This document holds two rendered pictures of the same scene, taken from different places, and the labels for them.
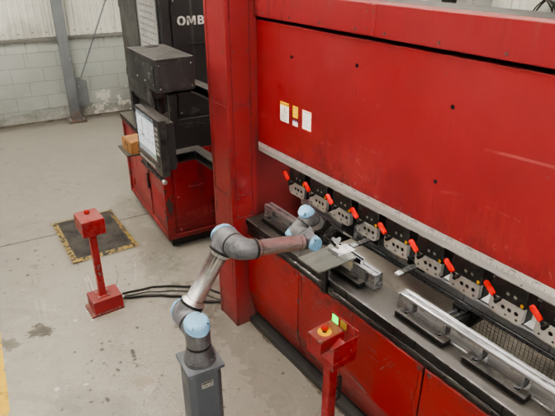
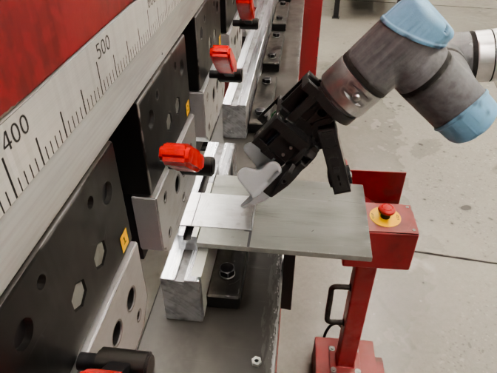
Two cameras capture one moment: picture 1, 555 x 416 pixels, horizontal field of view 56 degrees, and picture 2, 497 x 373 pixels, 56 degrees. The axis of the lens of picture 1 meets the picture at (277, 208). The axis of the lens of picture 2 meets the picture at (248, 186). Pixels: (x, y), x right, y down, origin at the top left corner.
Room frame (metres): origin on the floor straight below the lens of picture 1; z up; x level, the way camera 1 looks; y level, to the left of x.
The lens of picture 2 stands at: (2.92, 0.07, 1.49)
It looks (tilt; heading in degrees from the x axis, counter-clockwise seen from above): 37 degrees down; 221
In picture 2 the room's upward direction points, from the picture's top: straight up
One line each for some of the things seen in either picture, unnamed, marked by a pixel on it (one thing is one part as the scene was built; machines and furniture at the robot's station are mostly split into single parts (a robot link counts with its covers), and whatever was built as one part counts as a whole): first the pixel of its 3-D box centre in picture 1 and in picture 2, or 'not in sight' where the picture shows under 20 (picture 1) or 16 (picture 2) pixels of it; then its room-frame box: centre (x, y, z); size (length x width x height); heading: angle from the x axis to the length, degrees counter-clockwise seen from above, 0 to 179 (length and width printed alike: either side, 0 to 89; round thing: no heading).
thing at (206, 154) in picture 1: (196, 160); not in sight; (3.44, 0.57, 1.18); 0.40 x 0.24 x 0.07; 35
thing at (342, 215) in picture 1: (347, 206); (182, 62); (2.54, -0.38, 1.26); 0.15 x 0.09 x 0.17; 35
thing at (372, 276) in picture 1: (353, 265); (205, 218); (2.48, -0.42, 0.92); 0.39 x 0.06 x 0.10; 35
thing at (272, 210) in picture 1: (289, 223); not in sight; (2.98, -0.08, 0.92); 0.50 x 0.06 x 0.10; 35
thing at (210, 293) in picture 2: (343, 272); (236, 239); (2.46, -0.37, 0.89); 0.30 x 0.05 x 0.03; 35
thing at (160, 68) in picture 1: (165, 118); not in sight; (3.28, 0.72, 1.53); 0.51 x 0.25 x 0.85; 31
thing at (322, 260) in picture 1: (326, 257); (285, 213); (2.44, -0.27, 1.00); 0.26 x 0.18 x 0.01; 125
